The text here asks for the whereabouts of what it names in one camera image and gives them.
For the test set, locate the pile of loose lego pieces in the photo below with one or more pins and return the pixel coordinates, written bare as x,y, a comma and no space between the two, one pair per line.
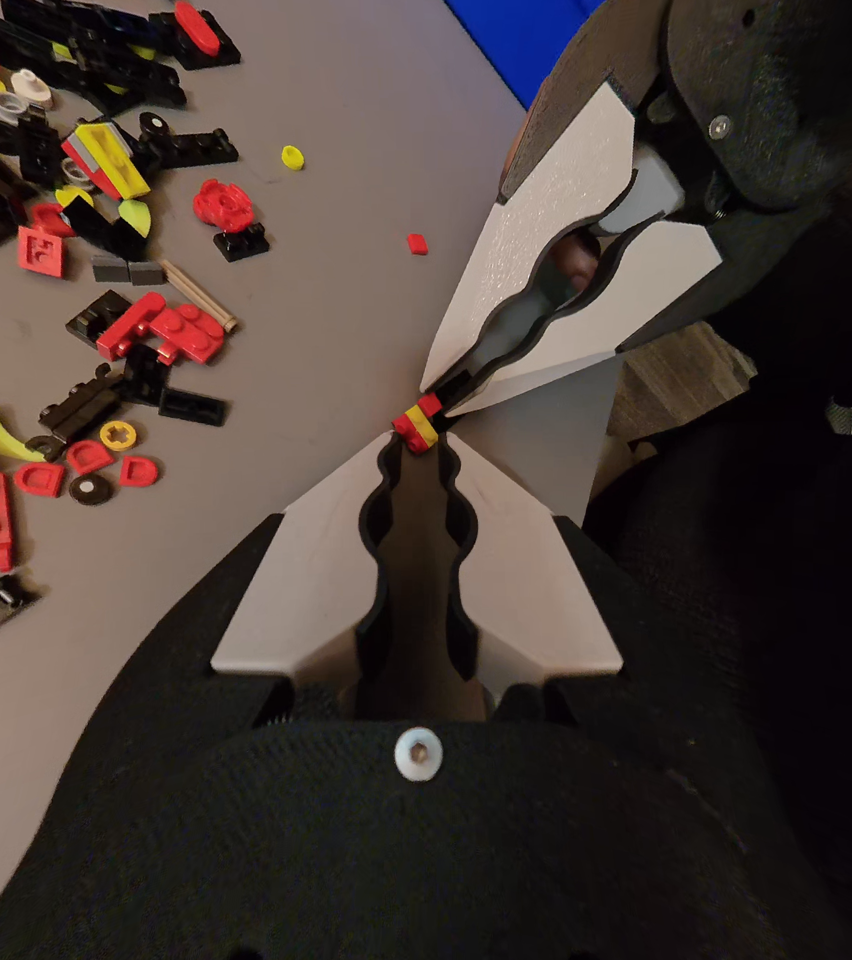
185,330

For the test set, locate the black beam lego assembly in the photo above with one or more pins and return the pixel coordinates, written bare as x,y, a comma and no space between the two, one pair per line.
418,431

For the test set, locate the person's right hand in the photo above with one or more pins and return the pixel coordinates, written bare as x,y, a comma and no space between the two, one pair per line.
574,264

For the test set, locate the small yellow round lego stud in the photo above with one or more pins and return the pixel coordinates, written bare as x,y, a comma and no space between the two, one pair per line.
292,157

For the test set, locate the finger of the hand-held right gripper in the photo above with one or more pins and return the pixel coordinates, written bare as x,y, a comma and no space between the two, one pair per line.
643,277
546,187

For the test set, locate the person's right forearm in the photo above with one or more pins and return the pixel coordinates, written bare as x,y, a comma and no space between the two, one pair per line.
831,300

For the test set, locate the blue plastic bin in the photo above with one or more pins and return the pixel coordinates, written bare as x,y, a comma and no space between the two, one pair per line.
516,37

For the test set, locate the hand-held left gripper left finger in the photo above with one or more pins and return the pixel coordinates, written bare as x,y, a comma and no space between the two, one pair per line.
306,592

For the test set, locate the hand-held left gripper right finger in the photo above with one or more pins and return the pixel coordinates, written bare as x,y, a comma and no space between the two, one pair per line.
531,592

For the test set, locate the small red lego tile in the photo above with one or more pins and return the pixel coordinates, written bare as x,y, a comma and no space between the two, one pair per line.
417,244

